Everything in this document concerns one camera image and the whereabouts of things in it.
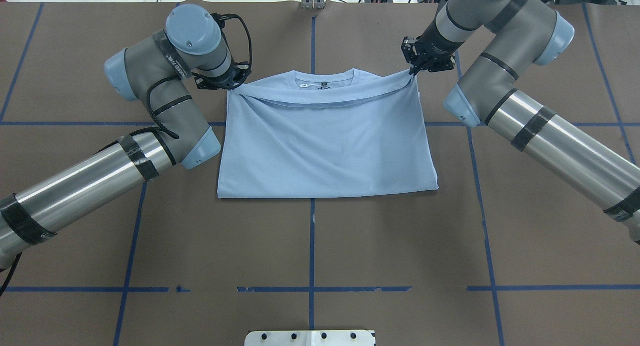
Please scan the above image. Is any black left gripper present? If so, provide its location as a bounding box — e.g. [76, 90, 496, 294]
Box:
[193, 61, 251, 90]

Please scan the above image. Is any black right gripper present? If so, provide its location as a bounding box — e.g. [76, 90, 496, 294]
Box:
[401, 36, 457, 76]

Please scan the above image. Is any light blue t-shirt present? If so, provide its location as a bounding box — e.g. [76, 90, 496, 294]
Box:
[217, 69, 439, 199]

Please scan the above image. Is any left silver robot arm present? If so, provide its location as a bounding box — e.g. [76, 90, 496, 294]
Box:
[0, 4, 252, 271]

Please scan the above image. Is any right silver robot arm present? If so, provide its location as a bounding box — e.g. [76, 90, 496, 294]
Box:
[401, 0, 640, 243]

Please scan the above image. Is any white metal base plate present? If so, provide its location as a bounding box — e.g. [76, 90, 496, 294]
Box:
[244, 330, 377, 346]

